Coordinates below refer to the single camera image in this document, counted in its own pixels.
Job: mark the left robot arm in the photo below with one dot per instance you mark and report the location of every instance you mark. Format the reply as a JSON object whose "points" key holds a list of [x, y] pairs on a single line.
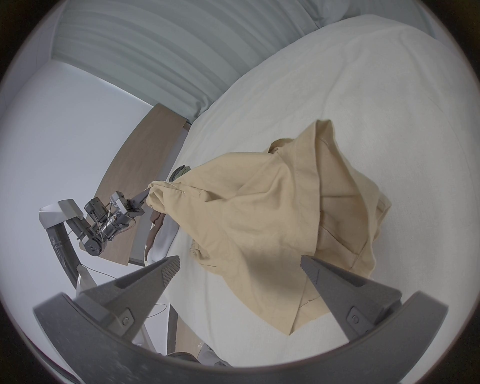
{"points": [[63, 212]]}

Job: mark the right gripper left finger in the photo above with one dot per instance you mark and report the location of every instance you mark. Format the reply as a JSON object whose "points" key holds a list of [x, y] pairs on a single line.
{"points": [[127, 300]]}

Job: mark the pale green curtain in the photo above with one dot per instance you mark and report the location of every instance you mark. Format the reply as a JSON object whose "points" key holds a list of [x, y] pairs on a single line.
{"points": [[168, 48], [326, 11]]}

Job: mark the brown garment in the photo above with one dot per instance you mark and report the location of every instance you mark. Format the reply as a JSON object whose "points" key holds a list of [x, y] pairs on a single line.
{"points": [[152, 240]]}

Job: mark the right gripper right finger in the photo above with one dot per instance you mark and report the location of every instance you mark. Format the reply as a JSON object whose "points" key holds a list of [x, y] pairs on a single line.
{"points": [[352, 300]]}

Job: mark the tan shorts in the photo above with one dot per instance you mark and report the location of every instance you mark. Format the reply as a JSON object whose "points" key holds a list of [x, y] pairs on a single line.
{"points": [[262, 217]]}

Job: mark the bed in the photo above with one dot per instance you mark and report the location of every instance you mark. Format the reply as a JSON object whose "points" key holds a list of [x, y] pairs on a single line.
{"points": [[375, 112]]}

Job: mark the green garment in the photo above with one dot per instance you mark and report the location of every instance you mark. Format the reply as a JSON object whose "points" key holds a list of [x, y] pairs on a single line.
{"points": [[182, 173]]}

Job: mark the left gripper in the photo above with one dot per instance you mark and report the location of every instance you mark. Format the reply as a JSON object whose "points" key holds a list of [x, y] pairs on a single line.
{"points": [[120, 221]]}

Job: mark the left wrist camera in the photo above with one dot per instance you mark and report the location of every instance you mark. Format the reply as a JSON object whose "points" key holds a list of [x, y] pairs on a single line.
{"points": [[117, 198]]}

